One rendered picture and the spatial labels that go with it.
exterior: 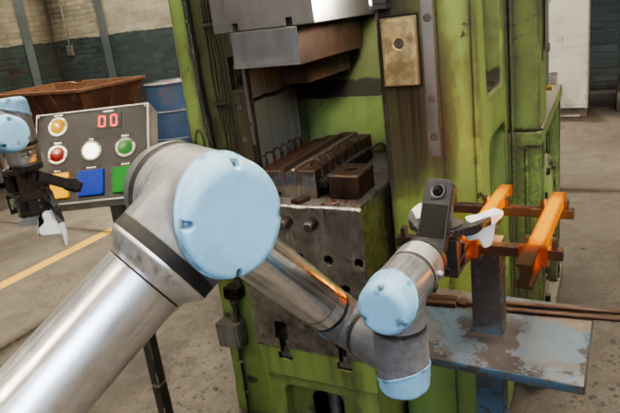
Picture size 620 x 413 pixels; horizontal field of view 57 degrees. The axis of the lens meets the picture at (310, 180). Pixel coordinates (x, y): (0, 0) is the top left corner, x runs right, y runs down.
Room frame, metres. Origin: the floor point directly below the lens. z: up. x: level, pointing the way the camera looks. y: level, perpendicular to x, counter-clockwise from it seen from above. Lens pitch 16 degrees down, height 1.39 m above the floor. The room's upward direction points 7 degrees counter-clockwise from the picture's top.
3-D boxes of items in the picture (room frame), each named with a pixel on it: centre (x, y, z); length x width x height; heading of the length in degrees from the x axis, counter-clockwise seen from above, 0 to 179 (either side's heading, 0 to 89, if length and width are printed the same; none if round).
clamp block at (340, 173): (1.45, -0.11, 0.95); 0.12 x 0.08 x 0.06; 151
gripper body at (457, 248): (0.83, -0.18, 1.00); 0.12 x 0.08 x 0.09; 148
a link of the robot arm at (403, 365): (0.71, -0.09, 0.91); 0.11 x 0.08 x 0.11; 34
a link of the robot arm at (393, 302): (0.70, -0.10, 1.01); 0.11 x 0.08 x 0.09; 148
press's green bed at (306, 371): (1.65, -0.08, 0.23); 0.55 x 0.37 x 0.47; 151
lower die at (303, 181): (1.67, -0.03, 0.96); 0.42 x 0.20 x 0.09; 151
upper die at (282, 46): (1.67, -0.03, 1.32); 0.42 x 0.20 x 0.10; 151
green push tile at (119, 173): (1.55, 0.51, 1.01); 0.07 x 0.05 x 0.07; 86
